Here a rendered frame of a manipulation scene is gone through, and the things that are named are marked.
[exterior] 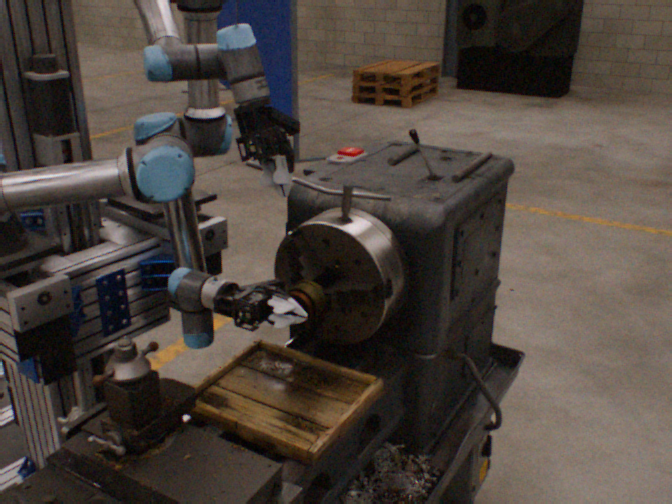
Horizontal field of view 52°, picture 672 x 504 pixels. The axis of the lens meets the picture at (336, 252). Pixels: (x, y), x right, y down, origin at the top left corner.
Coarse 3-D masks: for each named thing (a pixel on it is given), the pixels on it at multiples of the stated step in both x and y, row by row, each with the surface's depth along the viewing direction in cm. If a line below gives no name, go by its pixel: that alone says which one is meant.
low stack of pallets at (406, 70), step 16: (384, 64) 958; (400, 64) 959; (416, 64) 963; (432, 64) 960; (368, 80) 921; (384, 80) 900; (400, 80) 922; (416, 80) 908; (432, 80) 975; (352, 96) 924; (368, 96) 910; (384, 96) 905; (400, 96) 900; (416, 96) 940; (432, 96) 970
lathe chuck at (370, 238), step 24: (336, 216) 161; (288, 240) 164; (312, 240) 160; (336, 240) 157; (360, 240) 154; (384, 240) 159; (336, 264) 159; (360, 264) 156; (384, 264) 155; (288, 288) 169; (336, 312) 164; (360, 312) 160; (384, 312) 157; (336, 336) 167; (360, 336) 163
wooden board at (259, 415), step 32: (256, 352) 172; (288, 352) 169; (224, 384) 159; (256, 384) 159; (288, 384) 159; (320, 384) 159; (192, 416) 150; (224, 416) 145; (256, 416) 148; (288, 416) 148; (320, 416) 148; (352, 416) 147; (288, 448) 137; (320, 448) 136
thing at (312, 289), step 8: (304, 280) 155; (296, 288) 152; (304, 288) 152; (312, 288) 153; (320, 288) 156; (296, 296) 150; (304, 296) 150; (312, 296) 151; (320, 296) 153; (304, 304) 149; (312, 304) 151; (320, 304) 153; (312, 312) 151; (320, 312) 154
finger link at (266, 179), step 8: (264, 160) 147; (272, 160) 148; (264, 168) 147; (272, 168) 148; (264, 176) 146; (272, 176) 148; (264, 184) 146; (272, 184) 148; (280, 184) 149; (280, 192) 149
